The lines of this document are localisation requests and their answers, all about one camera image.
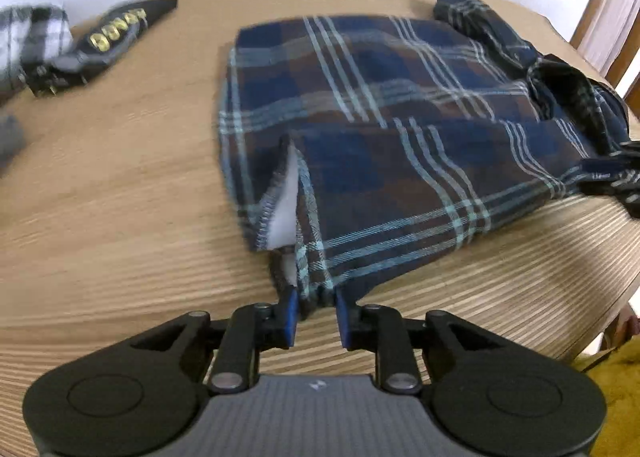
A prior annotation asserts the navy brown plaid shirt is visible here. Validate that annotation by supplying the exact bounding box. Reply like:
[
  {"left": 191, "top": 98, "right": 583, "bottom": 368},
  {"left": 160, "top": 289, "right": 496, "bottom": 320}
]
[{"left": 218, "top": 0, "right": 630, "bottom": 315}]

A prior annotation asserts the yellow fleece sleeve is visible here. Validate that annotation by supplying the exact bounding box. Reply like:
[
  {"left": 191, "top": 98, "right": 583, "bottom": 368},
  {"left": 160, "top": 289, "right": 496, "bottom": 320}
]
[{"left": 573, "top": 336, "right": 640, "bottom": 457}]

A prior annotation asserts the grey knit garment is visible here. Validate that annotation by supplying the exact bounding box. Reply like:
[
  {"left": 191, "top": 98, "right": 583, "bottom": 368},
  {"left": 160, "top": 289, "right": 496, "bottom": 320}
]
[{"left": 0, "top": 114, "right": 26, "bottom": 173}]

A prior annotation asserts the black SPACE print garment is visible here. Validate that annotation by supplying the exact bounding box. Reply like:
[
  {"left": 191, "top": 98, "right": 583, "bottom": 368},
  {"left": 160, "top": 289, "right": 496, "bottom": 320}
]
[{"left": 24, "top": 0, "right": 178, "bottom": 96}]

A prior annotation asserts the black white plaid garment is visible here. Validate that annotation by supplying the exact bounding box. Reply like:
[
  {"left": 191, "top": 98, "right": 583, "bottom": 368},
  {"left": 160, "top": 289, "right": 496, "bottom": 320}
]
[{"left": 1, "top": 4, "right": 73, "bottom": 100}]

